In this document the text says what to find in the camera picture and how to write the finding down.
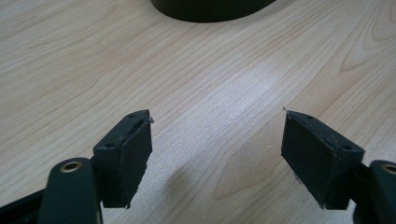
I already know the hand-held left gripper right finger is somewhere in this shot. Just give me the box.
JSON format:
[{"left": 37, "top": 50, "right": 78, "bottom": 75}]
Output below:
[{"left": 280, "top": 106, "right": 366, "bottom": 211}]

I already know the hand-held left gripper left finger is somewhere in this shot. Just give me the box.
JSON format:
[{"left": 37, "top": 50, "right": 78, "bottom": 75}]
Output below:
[{"left": 92, "top": 108, "right": 155, "bottom": 210}]

